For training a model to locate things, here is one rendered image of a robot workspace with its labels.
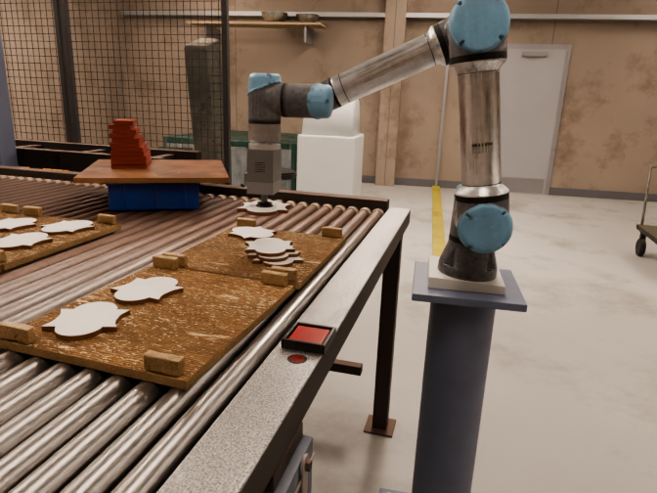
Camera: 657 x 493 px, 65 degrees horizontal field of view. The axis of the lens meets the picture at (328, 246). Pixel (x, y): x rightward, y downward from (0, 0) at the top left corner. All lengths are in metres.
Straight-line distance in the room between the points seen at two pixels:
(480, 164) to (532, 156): 7.37
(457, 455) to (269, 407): 0.91
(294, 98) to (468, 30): 0.38
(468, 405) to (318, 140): 4.14
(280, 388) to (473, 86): 0.72
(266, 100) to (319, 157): 4.14
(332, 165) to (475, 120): 4.21
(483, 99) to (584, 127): 7.57
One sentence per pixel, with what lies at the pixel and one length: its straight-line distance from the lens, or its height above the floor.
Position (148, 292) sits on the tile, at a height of 0.95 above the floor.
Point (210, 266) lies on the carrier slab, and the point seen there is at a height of 0.94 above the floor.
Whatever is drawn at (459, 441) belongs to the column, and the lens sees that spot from 1.54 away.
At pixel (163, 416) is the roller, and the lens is 0.74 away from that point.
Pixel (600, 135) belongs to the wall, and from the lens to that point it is 8.77.
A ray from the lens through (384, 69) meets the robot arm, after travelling 1.28.
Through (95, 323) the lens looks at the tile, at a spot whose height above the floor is 0.95.
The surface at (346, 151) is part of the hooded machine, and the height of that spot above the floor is 0.81.
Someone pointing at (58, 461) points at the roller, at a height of 0.92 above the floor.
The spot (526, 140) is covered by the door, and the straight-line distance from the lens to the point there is 8.49.
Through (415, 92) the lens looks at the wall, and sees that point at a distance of 8.40.
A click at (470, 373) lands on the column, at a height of 0.64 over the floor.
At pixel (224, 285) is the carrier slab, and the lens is 1.10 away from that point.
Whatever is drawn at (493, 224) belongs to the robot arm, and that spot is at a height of 1.07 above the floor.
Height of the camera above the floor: 1.32
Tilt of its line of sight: 16 degrees down
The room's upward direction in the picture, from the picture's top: 2 degrees clockwise
